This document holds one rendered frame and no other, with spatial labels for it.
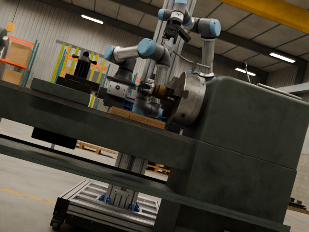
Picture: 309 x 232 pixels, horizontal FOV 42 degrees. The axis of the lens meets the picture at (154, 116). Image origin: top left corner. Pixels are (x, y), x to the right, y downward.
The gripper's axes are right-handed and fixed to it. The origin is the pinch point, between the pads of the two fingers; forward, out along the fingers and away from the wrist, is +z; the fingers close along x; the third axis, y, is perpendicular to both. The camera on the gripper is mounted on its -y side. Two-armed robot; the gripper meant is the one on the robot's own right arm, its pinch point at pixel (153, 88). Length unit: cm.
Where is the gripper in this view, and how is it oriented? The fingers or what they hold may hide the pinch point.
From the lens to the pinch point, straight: 231.3
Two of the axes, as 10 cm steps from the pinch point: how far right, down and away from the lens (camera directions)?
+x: 2.8, -9.6, 0.7
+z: 1.5, -0.3, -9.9
